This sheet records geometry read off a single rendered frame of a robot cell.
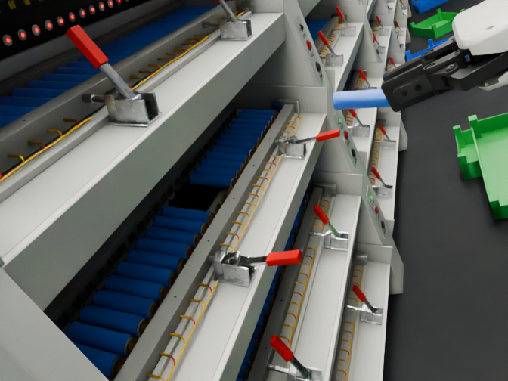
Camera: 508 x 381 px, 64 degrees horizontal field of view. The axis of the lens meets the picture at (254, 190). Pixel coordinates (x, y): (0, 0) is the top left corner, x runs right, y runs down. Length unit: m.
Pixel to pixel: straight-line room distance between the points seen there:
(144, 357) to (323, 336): 0.31
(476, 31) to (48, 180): 0.34
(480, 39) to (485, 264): 0.75
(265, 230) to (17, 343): 0.32
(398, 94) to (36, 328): 0.34
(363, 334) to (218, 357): 0.49
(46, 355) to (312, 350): 0.40
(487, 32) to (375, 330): 0.61
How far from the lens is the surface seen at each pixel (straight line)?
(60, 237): 0.28
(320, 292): 0.67
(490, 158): 1.30
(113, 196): 0.32
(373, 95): 0.43
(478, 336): 0.94
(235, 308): 0.42
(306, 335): 0.62
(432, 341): 0.95
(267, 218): 0.52
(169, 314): 0.40
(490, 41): 0.38
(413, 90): 0.41
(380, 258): 0.97
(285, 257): 0.40
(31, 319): 0.26
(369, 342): 0.84
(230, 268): 0.43
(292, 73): 0.77
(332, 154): 0.83
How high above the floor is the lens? 0.73
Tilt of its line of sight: 24 degrees down
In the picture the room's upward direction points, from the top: 29 degrees counter-clockwise
